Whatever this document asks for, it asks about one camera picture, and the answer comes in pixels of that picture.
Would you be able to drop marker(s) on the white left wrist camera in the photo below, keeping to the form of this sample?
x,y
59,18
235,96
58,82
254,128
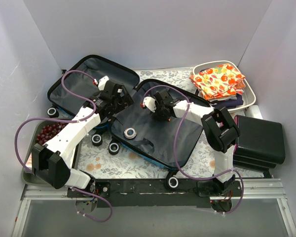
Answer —
x,y
101,83

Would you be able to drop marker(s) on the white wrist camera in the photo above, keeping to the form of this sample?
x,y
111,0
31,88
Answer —
x,y
101,83
149,103

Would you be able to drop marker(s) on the black storage box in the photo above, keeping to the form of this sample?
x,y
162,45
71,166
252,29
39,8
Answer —
x,y
260,145

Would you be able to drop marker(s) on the white device at right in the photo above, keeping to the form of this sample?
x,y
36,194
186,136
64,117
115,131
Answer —
x,y
253,112

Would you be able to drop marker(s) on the blue fish-print suitcase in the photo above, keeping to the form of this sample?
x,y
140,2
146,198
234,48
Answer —
x,y
163,143

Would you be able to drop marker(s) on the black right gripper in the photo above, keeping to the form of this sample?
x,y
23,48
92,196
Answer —
x,y
161,113

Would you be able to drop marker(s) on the dark red grape bunch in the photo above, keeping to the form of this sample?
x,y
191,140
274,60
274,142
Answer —
x,y
48,132

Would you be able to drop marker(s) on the floral fern table mat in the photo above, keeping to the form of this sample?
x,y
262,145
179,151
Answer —
x,y
203,162

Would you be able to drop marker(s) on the dark green tray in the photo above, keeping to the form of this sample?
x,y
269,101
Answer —
x,y
29,178

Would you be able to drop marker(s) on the orange floral cloth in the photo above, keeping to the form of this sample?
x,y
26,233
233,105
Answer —
x,y
219,82

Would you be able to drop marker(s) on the cream plastic basin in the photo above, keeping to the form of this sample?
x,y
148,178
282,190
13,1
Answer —
x,y
248,96

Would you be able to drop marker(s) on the dark purple garment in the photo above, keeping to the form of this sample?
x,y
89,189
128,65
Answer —
x,y
230,103

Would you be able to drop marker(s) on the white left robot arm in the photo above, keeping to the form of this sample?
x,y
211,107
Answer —
x,y
53,162

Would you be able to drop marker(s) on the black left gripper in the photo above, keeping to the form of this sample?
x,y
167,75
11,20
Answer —
x,y
123,99

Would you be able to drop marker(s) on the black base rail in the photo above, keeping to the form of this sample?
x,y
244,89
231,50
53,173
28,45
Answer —
x,y
153,192

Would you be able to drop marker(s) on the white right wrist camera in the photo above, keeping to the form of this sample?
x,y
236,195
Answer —
x,y
149,103

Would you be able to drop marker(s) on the pink patterned packet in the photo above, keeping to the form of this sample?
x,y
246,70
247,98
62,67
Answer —
x,y
29,164

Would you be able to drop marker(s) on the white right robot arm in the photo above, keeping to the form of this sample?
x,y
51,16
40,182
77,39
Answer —
x,y
220,129

